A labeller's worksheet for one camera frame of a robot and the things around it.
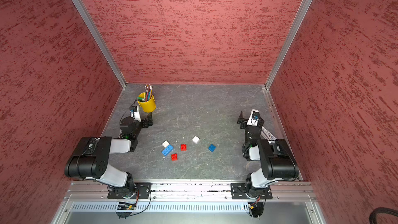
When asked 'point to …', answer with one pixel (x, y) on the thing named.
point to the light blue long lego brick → (168, 150)
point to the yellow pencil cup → (148, 106)
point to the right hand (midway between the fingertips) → (248, 114)
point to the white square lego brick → (165, 143)
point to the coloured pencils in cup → (148, 89)
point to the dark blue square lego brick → (212, 148)
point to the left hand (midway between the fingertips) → (144, 115)
